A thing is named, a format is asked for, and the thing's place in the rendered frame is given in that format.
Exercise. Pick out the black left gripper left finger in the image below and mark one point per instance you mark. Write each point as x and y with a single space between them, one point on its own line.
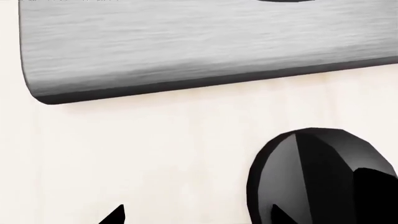
116 217

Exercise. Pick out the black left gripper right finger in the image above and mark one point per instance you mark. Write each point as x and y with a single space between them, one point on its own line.
281 217

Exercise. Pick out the black frying pan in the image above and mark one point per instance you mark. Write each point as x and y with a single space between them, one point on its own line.
317 172

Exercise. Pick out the brushed steel stove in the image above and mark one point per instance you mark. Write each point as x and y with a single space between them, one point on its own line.
186 46

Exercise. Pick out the black stove burner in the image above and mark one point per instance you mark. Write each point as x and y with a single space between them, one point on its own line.
281 0

